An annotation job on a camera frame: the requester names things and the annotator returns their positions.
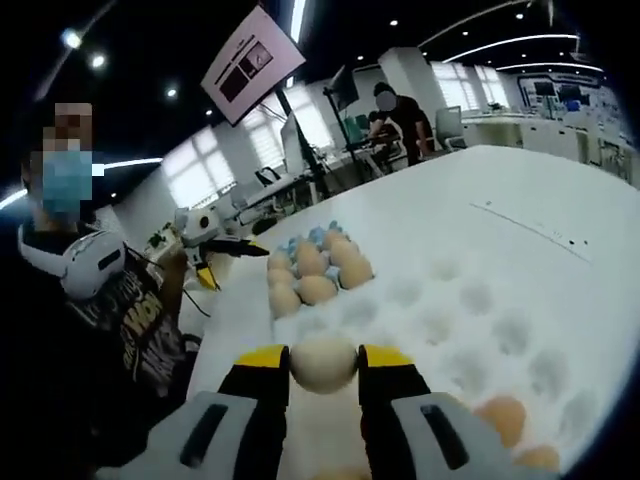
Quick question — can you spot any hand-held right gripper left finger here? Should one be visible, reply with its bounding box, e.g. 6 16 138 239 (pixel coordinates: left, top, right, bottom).
97 343 291 480

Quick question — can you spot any black monitor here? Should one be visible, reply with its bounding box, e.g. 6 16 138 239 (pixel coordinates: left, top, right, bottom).
329 64 361 109

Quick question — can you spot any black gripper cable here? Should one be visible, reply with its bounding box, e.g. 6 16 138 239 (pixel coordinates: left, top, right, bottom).
182 287 212 319

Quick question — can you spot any white chest-worn device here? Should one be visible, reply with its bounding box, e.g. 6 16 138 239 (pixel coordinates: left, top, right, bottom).
18 222 129 301

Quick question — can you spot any blue egg tray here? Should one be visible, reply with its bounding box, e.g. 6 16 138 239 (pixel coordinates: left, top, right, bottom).
272 219 374 301

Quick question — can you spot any single brown egg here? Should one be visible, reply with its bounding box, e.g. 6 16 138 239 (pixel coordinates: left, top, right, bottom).
289 336 360 396

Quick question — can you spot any pink display screen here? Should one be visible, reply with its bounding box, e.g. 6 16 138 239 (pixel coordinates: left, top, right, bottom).
199 3 307 127

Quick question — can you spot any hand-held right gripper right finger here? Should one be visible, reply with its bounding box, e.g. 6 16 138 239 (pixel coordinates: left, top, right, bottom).
357 342 561 480

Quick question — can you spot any person's left hand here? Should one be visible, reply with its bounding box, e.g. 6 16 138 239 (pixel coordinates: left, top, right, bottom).
158 245 190 286

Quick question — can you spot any black screen stand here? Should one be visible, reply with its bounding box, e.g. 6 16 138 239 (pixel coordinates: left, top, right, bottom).
274 89 331 201

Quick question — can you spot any operator in black t-shirt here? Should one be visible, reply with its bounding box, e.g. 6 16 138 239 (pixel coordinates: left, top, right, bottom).
0 219 201 480

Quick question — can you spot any white table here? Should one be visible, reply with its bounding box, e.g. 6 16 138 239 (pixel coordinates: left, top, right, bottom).
187 143 640 480

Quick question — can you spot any white computer monitor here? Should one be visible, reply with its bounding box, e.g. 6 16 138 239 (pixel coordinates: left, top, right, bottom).
279 112 309 174

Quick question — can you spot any grey office chair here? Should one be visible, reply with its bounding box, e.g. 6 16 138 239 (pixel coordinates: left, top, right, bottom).
434 105 469 151

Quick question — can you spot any white foam egg holder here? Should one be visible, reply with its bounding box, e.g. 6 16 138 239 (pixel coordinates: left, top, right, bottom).
269 244 616 480

